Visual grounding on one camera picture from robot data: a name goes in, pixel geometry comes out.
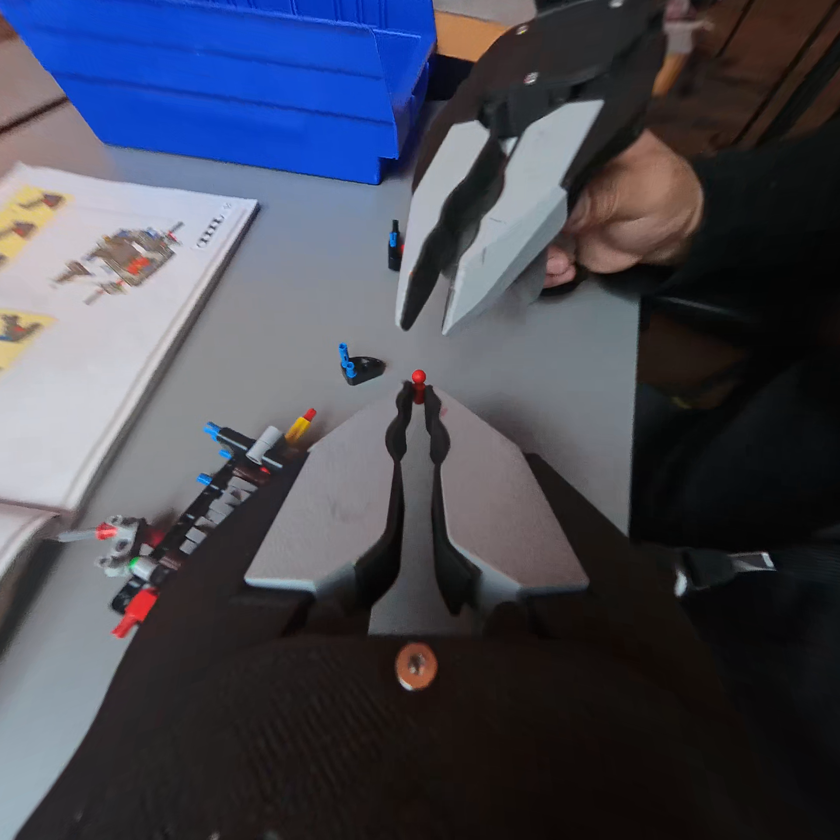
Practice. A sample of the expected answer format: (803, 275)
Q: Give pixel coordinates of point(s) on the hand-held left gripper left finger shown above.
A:
(328, 512)

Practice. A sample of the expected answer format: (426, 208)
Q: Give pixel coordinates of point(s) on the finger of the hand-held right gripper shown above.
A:
(433, 190)
(531, 197)

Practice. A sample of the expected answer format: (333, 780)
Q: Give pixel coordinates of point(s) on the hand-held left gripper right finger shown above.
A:
(505, 518)

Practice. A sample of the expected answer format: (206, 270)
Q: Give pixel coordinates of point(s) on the small black piece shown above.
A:
(394, 253)

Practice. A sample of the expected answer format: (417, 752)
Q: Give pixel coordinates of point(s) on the black lego connector blue pins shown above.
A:
(364, 371)

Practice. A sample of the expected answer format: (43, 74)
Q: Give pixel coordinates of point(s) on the red lego ball pin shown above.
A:
(418, 387)

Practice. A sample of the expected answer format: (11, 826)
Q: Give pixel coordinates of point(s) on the person's right forearm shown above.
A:
(754, 216)

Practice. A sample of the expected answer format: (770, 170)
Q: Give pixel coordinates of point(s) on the lego chassis assembly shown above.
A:
(210, 499)

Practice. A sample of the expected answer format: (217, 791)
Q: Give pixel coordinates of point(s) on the lego instruction booklet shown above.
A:
(98, 341)

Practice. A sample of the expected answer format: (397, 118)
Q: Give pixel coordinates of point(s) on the person's right hand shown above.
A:
(636, 210)

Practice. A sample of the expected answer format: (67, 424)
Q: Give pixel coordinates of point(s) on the orange wooden board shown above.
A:
(469, 36)

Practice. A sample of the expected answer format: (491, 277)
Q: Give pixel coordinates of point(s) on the black chair armrest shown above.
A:
(695, 308)

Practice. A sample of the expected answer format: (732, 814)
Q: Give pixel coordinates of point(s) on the blue plastic storage bin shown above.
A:
(229, 79)

